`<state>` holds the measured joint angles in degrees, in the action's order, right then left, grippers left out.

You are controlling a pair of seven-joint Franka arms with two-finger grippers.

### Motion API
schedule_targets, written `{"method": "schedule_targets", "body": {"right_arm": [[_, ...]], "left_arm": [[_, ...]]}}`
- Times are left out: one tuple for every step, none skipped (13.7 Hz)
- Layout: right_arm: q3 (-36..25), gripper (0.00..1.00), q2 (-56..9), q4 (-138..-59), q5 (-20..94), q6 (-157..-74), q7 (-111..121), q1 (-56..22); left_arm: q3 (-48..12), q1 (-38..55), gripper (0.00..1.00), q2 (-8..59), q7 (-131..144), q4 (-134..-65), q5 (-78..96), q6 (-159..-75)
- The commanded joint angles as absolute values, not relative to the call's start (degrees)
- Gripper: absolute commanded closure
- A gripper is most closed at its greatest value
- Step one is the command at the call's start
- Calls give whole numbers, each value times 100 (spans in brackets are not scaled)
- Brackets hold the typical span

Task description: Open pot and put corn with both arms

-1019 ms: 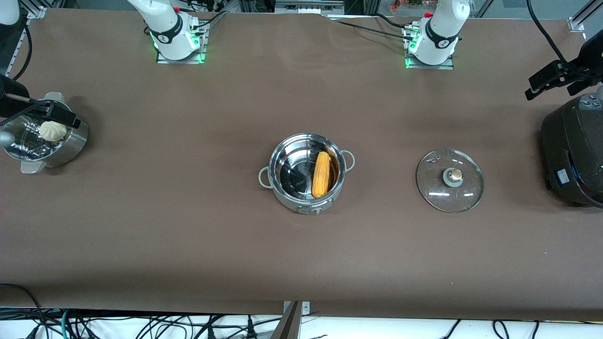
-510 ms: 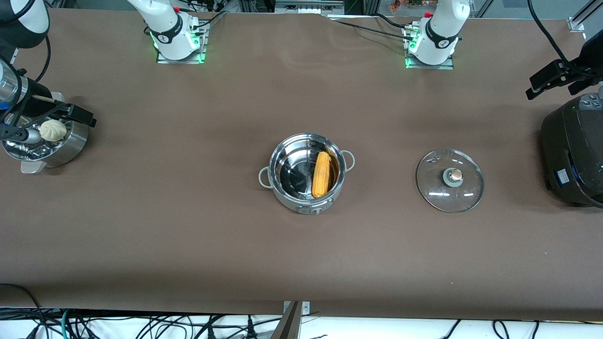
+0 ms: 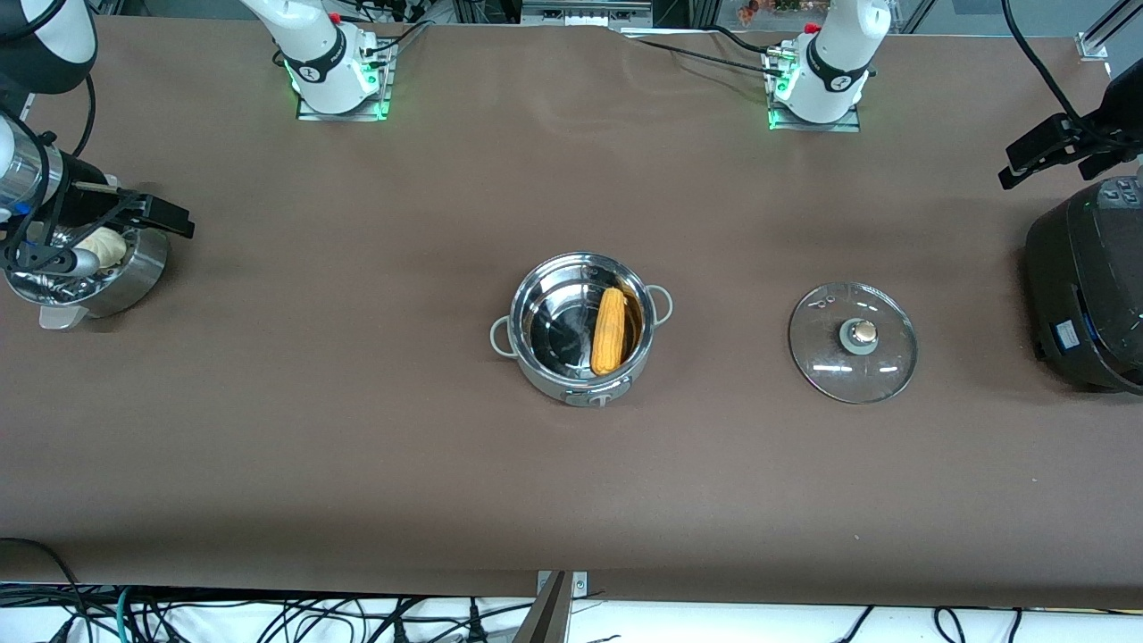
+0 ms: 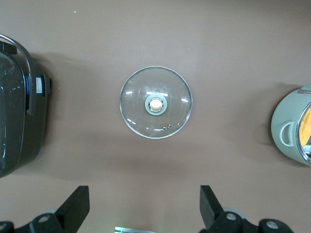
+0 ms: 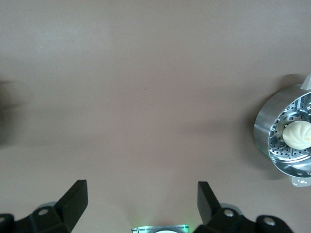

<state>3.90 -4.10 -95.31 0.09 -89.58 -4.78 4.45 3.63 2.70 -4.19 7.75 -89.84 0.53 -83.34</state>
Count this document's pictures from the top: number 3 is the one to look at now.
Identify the glass pot lid with knob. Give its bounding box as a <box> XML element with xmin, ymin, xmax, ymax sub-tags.
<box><xmin>788</xmin><ymin>282</ymin><xmax>919</xmax><ymax>405</ymax></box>

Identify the yellow corn cob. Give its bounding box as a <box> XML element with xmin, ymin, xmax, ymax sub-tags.
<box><xmin>590</xmin><ymin>287</ymin><xmax>628</xmax><ymax>376</ymax></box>

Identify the brown table cover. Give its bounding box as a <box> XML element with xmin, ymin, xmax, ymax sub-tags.
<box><xmin>0</xmin><ymin>16</ymin><xmax>1143</xmax><ymax>610</ymax></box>

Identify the stainless steel pot with handles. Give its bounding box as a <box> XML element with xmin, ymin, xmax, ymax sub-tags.
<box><xmin>489</xmin><ymin>252</ymin><xmax>674</xmax><ymax>408</ymax></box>

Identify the steel bowl with flat handles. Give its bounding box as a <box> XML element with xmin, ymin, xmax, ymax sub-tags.
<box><xmin>4</xmin><ymin>201</ymin><xmax>171</xmax><ymax>330</ymax></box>

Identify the black rice cooker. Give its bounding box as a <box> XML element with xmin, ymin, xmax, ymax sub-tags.
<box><xmin>1022</xmin><ymin>176</ymin><xmax>1143</xmax><ymax>396</ymax></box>

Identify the black base power cable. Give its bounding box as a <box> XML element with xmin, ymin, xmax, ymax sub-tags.
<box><xmin>357</xmin><ymin>0</ymin><xmax>434</xmax><ymax>59</ymax></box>
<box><xmin>625</xmin><ymin>25</ymin><xmax>782</xmax><ymax>77</ymax></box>

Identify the aluminium corner profile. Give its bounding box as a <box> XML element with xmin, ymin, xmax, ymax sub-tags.
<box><xmin>1076</xmin><ymin>0</ymin><xmax>1143</xmax><ymax>62</ymax></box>

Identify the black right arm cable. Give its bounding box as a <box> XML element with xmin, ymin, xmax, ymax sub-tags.
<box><xmin>76</xmin><ymin>76</ymin><xmax>97</xmax><ymax>157</ymax></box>

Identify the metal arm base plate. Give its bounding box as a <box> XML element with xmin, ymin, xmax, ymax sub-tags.
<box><xmin>766</xmin><ymin>49</ymin><xmax>863</xmax><ymax>133</ymax></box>
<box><xmin>296</xmin><ymin>40</ymin><xmax>394</xmax><ymax>121</ymax></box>

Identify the grey angled bar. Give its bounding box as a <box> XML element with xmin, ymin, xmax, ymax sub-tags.
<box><xmin>511</xmin><ymin>572</ymin><xmax>572</xmax><ymax>643</ymax></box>

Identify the aluminium frame rail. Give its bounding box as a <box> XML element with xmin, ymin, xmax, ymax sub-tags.
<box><xmin>521</xmin><ymin>0</ymin><xmax>655</xmax><ymax>28</ymax></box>

